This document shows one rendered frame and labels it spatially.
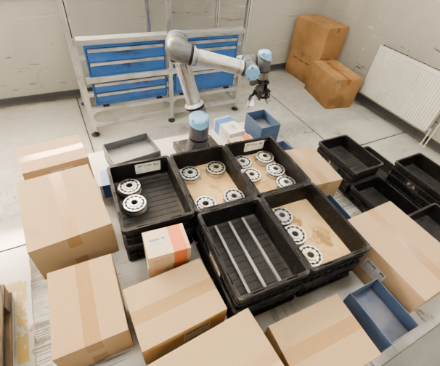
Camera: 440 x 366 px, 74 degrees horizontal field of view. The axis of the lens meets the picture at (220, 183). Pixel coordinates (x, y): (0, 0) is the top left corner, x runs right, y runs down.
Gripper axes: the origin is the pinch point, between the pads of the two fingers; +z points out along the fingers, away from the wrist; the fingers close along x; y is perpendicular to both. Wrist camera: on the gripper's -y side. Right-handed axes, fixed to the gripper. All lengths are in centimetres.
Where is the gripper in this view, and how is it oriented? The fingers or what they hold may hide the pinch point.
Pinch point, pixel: (256, 106)
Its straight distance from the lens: 193.9
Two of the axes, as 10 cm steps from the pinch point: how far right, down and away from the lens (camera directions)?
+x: 9.0, -3.1, 3.0
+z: -0.1, 6.9, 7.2
